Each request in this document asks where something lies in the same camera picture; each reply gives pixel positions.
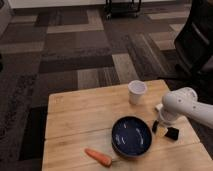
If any white sponge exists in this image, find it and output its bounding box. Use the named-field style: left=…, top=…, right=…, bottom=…
left=155, top=103, right=163, bottom=111

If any black office chair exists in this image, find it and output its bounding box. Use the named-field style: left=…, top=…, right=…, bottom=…
left=174, top=0, right=213, bottom=80

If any black rolling cart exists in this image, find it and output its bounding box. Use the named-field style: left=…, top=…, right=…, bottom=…
left=104, top=0, right=142, bottom=19

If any dark blue bowl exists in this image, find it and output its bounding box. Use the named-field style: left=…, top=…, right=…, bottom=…
left=111, top=116, right=152, bottom=158

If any orange carrot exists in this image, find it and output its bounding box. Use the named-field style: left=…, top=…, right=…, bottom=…
left=85, top=148, right=112, bottom=167

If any black eraser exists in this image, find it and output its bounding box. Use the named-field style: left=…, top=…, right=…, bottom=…
left=151, top=120, right=180, bottom=141

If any white paper cup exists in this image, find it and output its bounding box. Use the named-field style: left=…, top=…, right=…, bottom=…
left=128, top=80, right=147, bottom=105

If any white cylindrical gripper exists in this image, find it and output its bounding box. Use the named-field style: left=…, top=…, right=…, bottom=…
left=156, top=110, right=179, bottom=137

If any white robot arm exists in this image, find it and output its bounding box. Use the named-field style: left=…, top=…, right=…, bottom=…
left=156, top=87, right=213, bottom=137

